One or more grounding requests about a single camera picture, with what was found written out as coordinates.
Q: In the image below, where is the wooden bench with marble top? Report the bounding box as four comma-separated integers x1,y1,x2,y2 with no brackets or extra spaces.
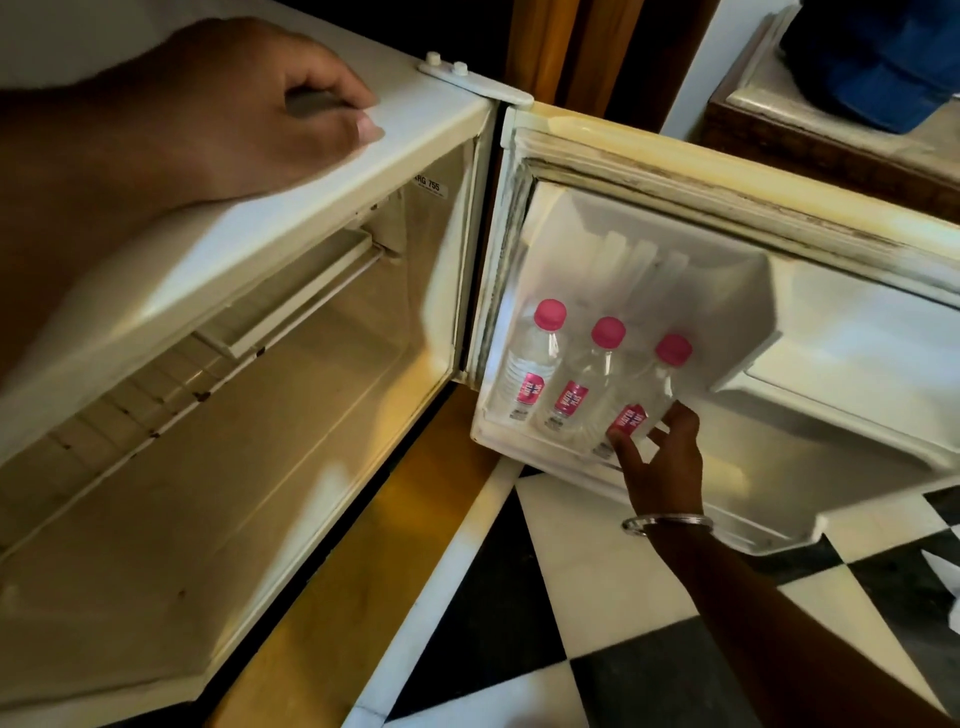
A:
699,6,960,224

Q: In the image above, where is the person's right hand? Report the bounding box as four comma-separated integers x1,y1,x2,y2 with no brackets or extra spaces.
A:
606,401,706,520

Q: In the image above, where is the person's right forearm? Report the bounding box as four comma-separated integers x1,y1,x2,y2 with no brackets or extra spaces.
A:
643,522,957,728

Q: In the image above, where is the white fridge inner shelf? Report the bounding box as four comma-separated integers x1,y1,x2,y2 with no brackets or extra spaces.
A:
193,227,385,361

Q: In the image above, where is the white mini fridge door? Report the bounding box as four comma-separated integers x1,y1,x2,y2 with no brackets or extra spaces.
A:
465,103,960,557

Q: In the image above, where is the person's left forearm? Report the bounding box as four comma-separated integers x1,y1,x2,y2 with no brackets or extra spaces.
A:
0,78,162,384

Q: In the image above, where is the person's left hand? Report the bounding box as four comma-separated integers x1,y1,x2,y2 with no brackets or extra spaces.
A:
112,16,385,213

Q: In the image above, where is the clear pink-capped water bottle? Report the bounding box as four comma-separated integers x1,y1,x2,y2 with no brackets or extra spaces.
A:
541,315,627,436
592,333,694,459
501,298,569,423

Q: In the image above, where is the orange curtain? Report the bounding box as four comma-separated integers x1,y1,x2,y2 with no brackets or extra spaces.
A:
504,0,648,119

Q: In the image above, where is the silver bangle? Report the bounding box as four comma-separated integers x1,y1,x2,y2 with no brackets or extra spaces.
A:
621,513,716,538

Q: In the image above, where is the blue bag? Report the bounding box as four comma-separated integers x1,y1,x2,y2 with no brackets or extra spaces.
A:
778,0,960,135

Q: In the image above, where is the white fridge door hinge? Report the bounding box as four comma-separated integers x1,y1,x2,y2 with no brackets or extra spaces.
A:
417,51,535,109

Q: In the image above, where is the white mini fridge body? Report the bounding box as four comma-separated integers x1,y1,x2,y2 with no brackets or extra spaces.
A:
0,0,502,728

